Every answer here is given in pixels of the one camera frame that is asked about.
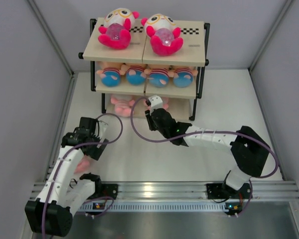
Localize pink striped frog plush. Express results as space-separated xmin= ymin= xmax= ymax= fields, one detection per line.
xmin=159 ymin=97 xmax=169 ymax=110
xmin=111 ymin=94 xmax=135 ymax=117
xmin=74 ymin=156 xmax=91 ymax=174

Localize boy plush striped shirt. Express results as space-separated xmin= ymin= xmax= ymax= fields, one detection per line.
xmin=144 ymin=64 xmax=173 ymax=88
xmin=96 ymin=61 xmax=125 ymax=87
xmin=171 ymin=65 xmax=198 ymax=88

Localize pink white glasses plush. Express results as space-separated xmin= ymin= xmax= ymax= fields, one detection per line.
xmin=141 ymin=13 xmax=183 ymax=56
xmin=98 ymin=8 xmax=140 ymax=50

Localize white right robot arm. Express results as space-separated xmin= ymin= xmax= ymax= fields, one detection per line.
xmin=145 ymin=108 xmax=271 ymax=199

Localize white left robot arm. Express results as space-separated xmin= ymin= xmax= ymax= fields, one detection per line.
xmin=24 ymin=117 xmax=108 ymax=237

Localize beige three-tier shelf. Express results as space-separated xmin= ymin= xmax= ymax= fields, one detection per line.
xmin=79 ymin=17 xmax=210 ymax=121

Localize boy plush blue pants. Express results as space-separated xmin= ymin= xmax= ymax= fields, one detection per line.
xmin=121 ymin=63 xmax=147 ymax=86

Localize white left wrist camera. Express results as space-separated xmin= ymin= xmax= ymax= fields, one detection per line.
xmin=96 ymin=120 xmax=109 ymax=140

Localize aluminium rail base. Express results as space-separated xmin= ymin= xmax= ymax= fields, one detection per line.
xmin=65 ymin=180 xmax=299 ymax=217

